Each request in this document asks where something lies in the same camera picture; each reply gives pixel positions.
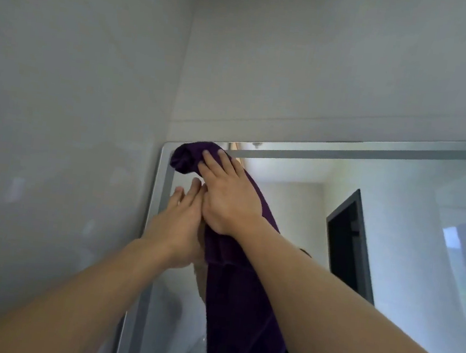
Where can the person's left hand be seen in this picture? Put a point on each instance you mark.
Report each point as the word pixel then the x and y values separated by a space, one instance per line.
pixel 177 226

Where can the person's right hand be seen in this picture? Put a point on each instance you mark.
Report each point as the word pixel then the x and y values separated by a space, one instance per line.
pixel 226 198

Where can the purple microfibre cloth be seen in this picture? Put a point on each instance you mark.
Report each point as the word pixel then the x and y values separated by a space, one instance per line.
pixel 239 309

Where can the rectangular wall mirror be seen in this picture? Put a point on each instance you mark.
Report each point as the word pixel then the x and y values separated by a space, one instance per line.
pixel 397 243

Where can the person's left forearm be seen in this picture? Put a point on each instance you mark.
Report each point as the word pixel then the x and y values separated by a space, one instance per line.
pixel 54 309

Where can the person's right forearm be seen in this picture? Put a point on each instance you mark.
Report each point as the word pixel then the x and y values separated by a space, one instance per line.
pixel 346 321

